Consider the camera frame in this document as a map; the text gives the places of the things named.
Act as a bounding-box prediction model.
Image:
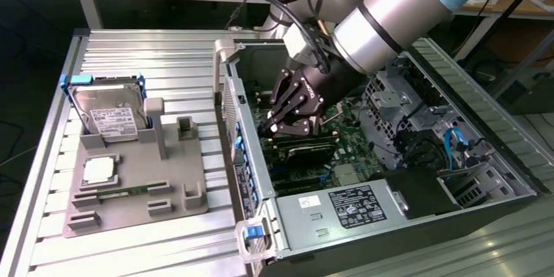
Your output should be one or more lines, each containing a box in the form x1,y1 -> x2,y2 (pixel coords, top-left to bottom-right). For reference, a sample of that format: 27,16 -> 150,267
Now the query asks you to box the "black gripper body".
298,58 -> 370,114

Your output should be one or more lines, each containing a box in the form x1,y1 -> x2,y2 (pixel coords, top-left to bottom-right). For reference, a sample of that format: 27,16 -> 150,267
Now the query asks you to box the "black graphics card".
262,136 -> 336,169

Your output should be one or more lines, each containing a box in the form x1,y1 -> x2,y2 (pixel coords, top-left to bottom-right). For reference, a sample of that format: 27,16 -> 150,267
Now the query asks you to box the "open metal socket cover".
320,103 -> 348,121

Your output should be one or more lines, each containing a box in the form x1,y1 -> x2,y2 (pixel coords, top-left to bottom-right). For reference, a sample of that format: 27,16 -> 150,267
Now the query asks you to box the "green motherboard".
248,90 -> 390,197

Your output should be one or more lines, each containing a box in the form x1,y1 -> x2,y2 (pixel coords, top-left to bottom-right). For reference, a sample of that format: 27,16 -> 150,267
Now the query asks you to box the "silver chipset heatsink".
332,163 -> 363,184

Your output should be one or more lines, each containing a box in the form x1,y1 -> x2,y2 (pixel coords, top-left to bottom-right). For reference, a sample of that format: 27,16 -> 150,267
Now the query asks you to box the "silver metal disk bay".
362,69 -> 462,148

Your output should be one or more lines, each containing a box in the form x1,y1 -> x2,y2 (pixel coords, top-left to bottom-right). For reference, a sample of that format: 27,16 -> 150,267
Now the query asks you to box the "grey power supply with label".
276,182 -> 411,251

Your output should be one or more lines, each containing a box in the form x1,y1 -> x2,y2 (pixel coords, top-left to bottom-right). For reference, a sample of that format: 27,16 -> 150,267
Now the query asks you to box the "black air shroud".
383,169 -> 465,220

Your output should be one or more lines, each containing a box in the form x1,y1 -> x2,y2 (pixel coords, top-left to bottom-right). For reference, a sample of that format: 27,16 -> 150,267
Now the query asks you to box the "hard disk in blue carrier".
59,72 -> 151,143

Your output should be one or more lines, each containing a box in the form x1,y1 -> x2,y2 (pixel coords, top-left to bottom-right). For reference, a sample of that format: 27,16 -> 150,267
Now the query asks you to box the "grey vented disk bay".
438,156 -> 521,208

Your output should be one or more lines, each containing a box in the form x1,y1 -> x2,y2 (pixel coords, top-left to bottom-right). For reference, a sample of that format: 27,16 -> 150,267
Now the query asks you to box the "black open PC case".
214,38 -> 547,277

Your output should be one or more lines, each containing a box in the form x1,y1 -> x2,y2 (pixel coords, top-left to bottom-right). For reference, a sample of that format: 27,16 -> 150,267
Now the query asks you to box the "green RAM stick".
96,185 -> 151,198

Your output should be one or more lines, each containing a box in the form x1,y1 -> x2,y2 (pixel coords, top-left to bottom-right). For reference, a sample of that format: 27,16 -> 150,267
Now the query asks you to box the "grey parts rack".
63,97 -> 210,239

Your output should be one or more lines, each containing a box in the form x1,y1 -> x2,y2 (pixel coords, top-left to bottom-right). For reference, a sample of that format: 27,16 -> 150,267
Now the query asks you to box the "silver CPU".
83,158 -> 119,185

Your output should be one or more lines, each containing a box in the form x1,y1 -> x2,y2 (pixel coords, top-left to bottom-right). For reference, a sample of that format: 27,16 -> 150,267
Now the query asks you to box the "thick black camera cable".
263,0 -> 332,73

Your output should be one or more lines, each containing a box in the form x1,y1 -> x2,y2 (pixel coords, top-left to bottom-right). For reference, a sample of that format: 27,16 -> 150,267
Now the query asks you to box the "black power wire bundle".
395,130 -> 447,171

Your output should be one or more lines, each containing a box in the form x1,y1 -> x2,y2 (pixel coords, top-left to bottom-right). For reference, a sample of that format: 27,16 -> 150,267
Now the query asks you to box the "blue data wire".
442,126 -> 471,171

